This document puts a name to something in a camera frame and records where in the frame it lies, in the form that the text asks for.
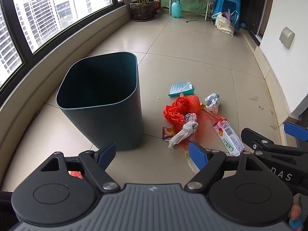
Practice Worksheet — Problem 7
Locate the crumpled white blue wrapper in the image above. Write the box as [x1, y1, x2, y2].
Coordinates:
[205, 93, 220, 115]

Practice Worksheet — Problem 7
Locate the white yellow wrapper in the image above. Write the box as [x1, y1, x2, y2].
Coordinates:
[184, 150, 201, 174]

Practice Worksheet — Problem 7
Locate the yellow wrapper piece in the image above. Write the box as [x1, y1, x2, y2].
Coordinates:
[200, 103, 218, 116]

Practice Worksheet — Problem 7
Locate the blue plastic stool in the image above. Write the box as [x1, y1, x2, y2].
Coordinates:
[213, 0, 242, 30]

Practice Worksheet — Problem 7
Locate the black framed window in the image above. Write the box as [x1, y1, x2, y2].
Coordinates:
[0, 0, 151, 106]

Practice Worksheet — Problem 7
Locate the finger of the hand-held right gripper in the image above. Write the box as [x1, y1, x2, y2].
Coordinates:
[241, 128, 308, 159]
[283, 122, 308, 142]

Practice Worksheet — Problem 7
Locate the red mesh net bag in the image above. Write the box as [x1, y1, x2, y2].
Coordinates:
[179, 112, 228, 150]

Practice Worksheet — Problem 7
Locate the dark green trash bin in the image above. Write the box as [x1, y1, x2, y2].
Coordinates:
[56, 52, 145, 151]

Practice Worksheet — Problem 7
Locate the potted plant brown pot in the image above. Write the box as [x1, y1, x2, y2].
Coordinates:
[130, 0, 156, 22]

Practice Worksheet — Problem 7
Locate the dark cloth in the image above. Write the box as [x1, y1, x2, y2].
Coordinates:
[0, 191, 18, 231]

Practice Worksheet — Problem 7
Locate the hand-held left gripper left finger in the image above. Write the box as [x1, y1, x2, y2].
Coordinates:
[40, 142, 121, 193]

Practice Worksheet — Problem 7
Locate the light blue spray bottle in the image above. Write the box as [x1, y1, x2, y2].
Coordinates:
[171, 0, 182, 18]

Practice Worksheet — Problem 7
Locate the white green snack packet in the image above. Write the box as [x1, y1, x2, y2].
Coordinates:
[213, 119, 246, 156]

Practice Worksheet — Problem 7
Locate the brown snack wrapper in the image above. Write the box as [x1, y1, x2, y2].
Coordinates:
[162, 126, 175, 140]

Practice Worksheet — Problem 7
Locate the white knotted plastic bag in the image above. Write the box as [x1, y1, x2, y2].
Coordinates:
[168, 121, 199, 149]

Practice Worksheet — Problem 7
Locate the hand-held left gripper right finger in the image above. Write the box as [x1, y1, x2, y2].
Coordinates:
[188, 141, 263, 191]

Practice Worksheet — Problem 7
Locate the person's printed clothing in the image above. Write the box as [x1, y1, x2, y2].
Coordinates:
[290, 195, 304, 231]

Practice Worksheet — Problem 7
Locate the blue purple shopping bag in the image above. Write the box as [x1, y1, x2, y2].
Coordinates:
[223, 9, 239, 26]

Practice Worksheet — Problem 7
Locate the silver bubble foil mailer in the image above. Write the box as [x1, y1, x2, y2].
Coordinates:
[168, 82, 195, 98]

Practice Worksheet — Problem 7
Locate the red plastic bag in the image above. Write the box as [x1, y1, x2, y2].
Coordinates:
[164, 98, 190, 133]

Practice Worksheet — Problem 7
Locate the orange foam fruit net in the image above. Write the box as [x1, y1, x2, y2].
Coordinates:
[179, 95, 201, 116]

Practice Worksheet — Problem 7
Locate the white tote bag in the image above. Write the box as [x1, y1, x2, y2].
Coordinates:
[212, 12, 235, 37]

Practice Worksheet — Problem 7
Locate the grey wall outlet cover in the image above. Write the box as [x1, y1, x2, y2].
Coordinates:
[279, 27, 295, 49]

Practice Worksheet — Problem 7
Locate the black floor cable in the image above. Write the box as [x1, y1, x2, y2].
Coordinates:
[186, 3, 205, 24]

